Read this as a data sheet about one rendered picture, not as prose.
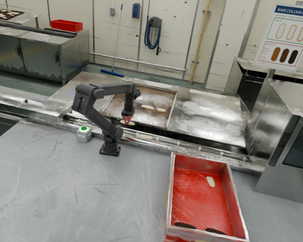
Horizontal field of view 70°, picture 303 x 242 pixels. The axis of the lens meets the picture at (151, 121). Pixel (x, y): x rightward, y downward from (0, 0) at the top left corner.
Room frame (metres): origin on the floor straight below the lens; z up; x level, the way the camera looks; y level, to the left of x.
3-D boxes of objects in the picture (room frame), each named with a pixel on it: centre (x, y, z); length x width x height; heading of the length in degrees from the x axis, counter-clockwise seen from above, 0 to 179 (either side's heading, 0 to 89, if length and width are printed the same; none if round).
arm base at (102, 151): (1.03, 0.23, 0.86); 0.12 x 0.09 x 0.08; 88
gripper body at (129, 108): (1.21, 0.15, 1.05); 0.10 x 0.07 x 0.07; 171
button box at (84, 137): (1.12, 0.41, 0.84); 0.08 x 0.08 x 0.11; 81
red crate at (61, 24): (4.58, 1.94, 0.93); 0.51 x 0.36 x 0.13; 85
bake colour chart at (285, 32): (1.75, -0.91, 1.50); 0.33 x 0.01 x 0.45; 81
